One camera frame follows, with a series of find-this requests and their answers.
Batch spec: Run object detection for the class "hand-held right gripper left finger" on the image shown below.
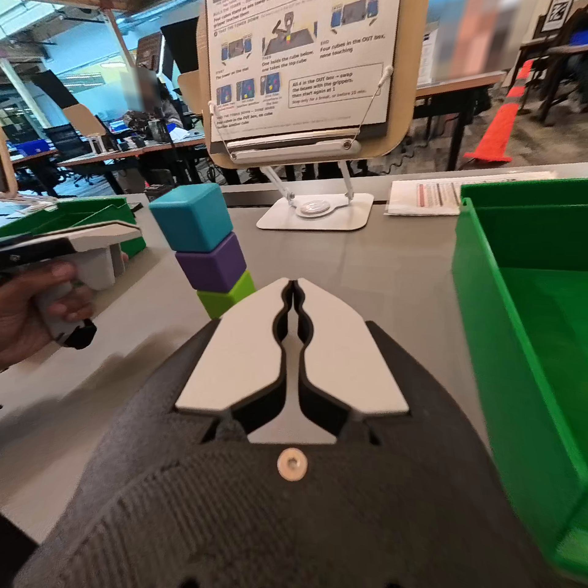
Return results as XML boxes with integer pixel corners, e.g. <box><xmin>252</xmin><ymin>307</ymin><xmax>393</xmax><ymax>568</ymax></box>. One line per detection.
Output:
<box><xmin>175</xmin><ymin>277</ymin><xmax>295</xmax><ymax>430</ymax></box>

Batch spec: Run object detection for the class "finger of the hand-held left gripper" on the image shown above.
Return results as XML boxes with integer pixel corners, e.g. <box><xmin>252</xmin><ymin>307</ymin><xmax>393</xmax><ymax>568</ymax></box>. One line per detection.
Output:
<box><xmin>25</xmin><ymin>220</ymin><xmax>144</xmax><ymax>253</ymax></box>

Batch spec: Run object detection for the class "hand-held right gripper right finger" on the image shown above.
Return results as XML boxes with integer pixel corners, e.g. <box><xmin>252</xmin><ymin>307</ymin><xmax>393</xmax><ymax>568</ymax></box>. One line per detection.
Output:
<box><xmin>294</xmin><ymin>277</ymin><xmax>410</xmax><ymax>435</ymax></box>

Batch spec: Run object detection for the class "green plastic bin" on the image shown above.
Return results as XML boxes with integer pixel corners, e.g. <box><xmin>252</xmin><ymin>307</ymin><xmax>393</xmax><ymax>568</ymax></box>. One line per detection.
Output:
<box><xmin>451</xmin><ymin>177</ymin><xmax>588</xmax><ymax>582</ymax></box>
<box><xmin>0</xmin><ymin>195</ymin><xmax>148</xmax><ymax>259</ymax></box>

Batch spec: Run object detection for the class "lime green cube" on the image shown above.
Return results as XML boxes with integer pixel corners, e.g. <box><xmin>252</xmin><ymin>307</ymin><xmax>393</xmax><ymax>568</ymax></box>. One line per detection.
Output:
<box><xmin>197</xmin><ymin>270</ymin><xmax>256</xmax><ymax>321</ymax></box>

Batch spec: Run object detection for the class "blue cube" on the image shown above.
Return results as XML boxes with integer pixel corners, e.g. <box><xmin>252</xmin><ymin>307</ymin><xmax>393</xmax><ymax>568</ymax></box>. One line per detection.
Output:
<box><xmin>149</xmin><ymin>183</ymin><xmax>234</xmax><ymax>253</ymax></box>

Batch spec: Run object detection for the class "purple cube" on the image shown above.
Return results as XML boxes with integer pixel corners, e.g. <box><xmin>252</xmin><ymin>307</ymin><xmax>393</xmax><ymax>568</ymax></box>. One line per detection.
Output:
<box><xmin>175</xmin><ymin>232</ymin><xmax>248</xmax><ymax>294</ymax></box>

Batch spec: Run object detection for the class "person's left hand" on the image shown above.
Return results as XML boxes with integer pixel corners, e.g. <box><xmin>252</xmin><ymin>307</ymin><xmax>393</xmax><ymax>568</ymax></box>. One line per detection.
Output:
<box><xmin>0</xmin><ymin>252</ymin><xmax>130</xmax><ymax>368</ymax></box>

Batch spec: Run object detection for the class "wooden top office table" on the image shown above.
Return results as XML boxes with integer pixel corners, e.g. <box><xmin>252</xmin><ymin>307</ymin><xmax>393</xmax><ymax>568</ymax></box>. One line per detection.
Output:
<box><xmin>57</xmin><ymin>135</ymin><xmax>207</xmax><ymax>184</ymax></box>

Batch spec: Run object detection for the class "document stand with white base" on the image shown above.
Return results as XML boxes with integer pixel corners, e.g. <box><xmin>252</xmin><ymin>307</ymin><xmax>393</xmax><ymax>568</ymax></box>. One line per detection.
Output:
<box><xmin>177</xmin><ymin>0</ymin><xmax>430</xmax><ymax>231</ymax></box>

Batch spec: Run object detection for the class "laminated paper sheet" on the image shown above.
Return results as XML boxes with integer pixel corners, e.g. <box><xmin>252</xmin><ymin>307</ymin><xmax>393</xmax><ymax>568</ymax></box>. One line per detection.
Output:
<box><xmin>385</xmin><ymin>171</ymin><xmax>559</xmax><ymax>217</ymax></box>

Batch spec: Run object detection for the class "printed instruction sheet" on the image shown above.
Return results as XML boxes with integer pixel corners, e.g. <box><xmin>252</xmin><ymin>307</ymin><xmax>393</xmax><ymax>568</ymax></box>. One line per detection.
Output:
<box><xmin>204</xmin><ymin>0</ymin><xmax>400</xmax><ymax>143</ymax></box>

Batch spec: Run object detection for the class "person's dark clothed body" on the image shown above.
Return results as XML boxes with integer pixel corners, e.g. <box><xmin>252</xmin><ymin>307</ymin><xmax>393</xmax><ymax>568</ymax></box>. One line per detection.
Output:
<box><xmin>0</xmin><ymin>510</ymin><xmax>40</xmax><ymax>570</ymax></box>

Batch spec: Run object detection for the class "orange traffic cone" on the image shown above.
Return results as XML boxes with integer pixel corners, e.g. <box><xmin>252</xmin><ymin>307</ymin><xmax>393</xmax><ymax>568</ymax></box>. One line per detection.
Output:
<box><xmin>463</xmin><ymin>59</ymin><xmax>536</xmax><ymax>164</ymax></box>

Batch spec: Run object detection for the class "fiducial marker sign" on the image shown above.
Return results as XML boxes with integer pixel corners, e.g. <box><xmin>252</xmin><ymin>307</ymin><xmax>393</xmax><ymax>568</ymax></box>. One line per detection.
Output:
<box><xmin>542</xmin><ymin>0</ymin><xmax>575</xmax><ymax>33</ymax></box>

